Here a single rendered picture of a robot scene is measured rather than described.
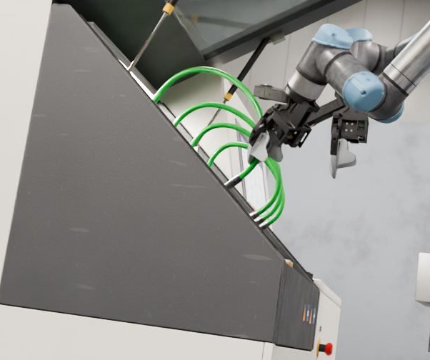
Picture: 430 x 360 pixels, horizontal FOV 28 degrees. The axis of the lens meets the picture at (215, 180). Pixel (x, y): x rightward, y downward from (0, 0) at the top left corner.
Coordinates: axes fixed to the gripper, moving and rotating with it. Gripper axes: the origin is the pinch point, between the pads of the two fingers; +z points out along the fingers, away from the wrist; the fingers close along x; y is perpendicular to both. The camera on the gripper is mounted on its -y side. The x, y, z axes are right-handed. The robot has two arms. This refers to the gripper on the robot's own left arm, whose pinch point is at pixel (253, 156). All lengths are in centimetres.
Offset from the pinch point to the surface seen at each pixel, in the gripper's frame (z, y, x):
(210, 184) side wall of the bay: -2.2, 11.8, -22.0
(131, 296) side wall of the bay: 20.6, 19.4, -34.6
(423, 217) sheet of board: 82, -59, 204
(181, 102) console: 24, -54, 24
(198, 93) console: 19, -52, 28
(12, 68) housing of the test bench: 5, -35, -44
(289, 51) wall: 74, -181, 205
